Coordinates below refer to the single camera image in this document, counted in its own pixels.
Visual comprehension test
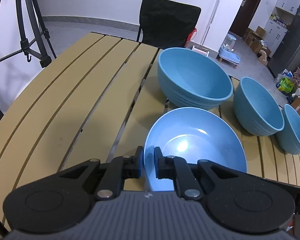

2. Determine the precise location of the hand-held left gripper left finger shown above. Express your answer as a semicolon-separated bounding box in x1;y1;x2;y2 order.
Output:
57;145;144;202

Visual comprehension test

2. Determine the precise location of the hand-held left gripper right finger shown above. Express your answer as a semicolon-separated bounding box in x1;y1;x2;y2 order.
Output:
154;147;240;202

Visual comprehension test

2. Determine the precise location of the shallow blue plate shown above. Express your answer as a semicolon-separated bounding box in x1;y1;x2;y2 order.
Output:
143;107;247;192

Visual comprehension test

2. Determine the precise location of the white flat mop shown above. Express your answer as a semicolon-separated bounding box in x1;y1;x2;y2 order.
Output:
192;0;225;56

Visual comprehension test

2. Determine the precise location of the blue pet water dispenser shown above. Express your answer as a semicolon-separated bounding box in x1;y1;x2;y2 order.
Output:
218;33;241;69

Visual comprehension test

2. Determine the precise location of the red bucket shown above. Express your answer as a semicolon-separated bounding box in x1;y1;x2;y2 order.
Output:
186;27;198;48

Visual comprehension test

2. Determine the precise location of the black chair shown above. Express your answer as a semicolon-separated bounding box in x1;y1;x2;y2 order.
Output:
136;0;202;49

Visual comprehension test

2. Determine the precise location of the tan pet toy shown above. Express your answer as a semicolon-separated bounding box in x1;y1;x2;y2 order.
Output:
258;50;269;64

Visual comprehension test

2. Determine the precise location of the green printed bag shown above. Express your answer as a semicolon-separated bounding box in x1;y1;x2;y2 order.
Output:
276;77;295;93

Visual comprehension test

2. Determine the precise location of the open cardboard box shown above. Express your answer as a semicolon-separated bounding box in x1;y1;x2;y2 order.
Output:
244;31;258;47
250;39;265;54

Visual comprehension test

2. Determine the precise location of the black tripod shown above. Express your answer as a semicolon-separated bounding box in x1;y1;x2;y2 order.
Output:
0;0;57;108

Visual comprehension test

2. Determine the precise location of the white base cabinet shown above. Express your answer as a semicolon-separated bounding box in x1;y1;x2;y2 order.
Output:
264;17;289;53

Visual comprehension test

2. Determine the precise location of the grey fridge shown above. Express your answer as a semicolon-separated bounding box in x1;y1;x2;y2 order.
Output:
268;0;300;78

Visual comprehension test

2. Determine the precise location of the dark brown door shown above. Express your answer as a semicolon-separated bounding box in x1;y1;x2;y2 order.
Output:
229;0;253;33

